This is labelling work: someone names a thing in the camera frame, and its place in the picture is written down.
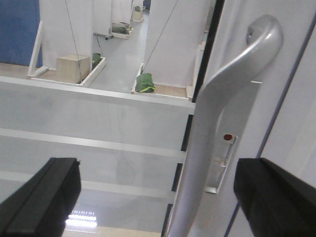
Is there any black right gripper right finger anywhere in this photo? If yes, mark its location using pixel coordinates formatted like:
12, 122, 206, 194
234, 158, 316, 237

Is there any silver door handle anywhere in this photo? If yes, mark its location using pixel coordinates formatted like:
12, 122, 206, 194
165, 15, 283, 237

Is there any background green sandbag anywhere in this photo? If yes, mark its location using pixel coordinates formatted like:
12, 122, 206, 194
135, 73, 156, 93

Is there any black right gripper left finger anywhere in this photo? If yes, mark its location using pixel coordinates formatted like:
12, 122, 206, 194
0, 158, 81, 237

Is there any background wooden box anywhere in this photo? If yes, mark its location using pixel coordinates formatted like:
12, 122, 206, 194
56, 54, 90, 84

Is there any white framed sliding glass door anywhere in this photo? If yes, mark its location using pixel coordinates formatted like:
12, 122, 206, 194
0, 0, 316, 237

